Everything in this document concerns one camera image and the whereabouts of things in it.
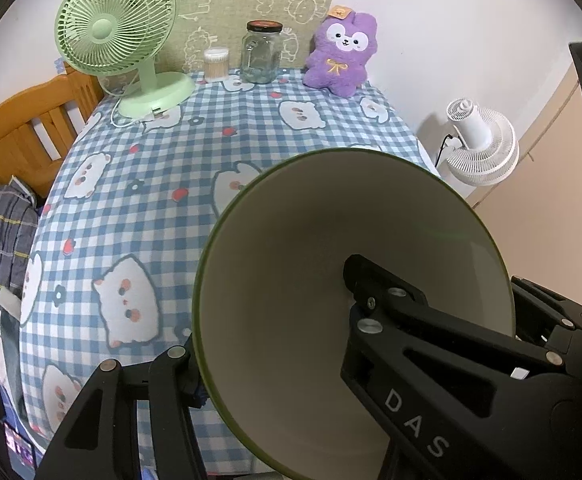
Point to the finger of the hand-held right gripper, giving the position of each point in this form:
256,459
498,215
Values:
421,360
556,320

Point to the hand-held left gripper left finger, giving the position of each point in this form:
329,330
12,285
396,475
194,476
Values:
181,375

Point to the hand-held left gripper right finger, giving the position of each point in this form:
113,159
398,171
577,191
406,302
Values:
403,470

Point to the grey-green floral ceramic bowl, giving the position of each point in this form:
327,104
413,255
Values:
281,285

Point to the beige wooden cabinet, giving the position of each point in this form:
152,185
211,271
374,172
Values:
536,200

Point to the white floor fan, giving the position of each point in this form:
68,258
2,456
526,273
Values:
491,155

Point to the blue checkered cartoon tablecloth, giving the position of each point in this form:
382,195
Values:
146,160

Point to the purple plush toy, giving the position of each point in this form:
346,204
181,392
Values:
338,65

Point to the clear cotton swab container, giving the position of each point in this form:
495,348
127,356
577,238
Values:
216,65

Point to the glass jar with dark lid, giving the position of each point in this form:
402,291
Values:
261,57

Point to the green desk fan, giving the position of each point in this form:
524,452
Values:
106,25

